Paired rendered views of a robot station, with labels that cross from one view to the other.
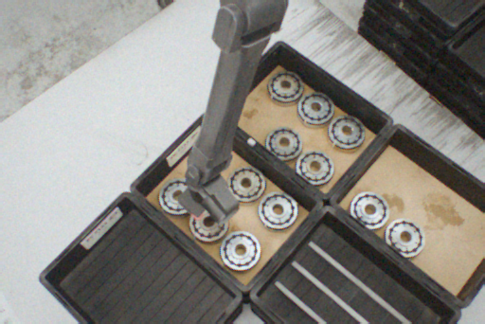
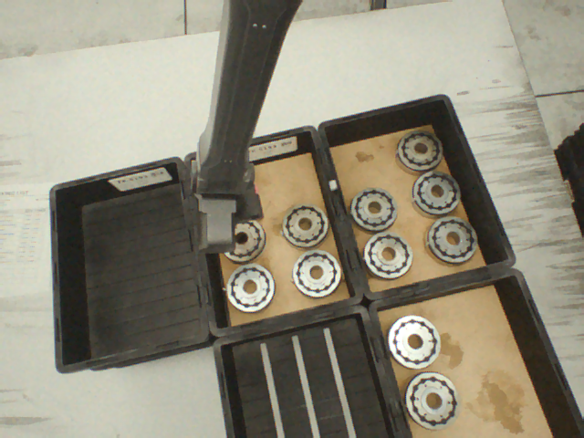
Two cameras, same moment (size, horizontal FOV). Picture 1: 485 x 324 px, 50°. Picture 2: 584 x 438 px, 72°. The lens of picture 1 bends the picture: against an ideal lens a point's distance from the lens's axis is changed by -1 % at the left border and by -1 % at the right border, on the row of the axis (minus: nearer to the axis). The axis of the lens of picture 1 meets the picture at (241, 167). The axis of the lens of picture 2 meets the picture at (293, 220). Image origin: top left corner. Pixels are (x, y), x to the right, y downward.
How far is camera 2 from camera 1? 0.57 m
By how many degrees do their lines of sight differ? 16
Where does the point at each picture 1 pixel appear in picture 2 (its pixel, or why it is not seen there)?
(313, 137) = (411, 222)
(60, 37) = not seen: hidden behind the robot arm
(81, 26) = (311, 13)
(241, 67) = (232, 17)
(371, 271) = (370, 406)
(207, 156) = (202, 161)
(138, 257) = (161, 227)
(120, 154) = not seen: hidden behind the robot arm
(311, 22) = (505, 102)
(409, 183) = (485, 342)
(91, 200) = (177, 151)
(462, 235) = not seen: outside the picture
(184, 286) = (180, 284)
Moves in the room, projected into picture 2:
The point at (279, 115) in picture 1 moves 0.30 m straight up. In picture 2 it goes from (393, 176) to (425, 101)
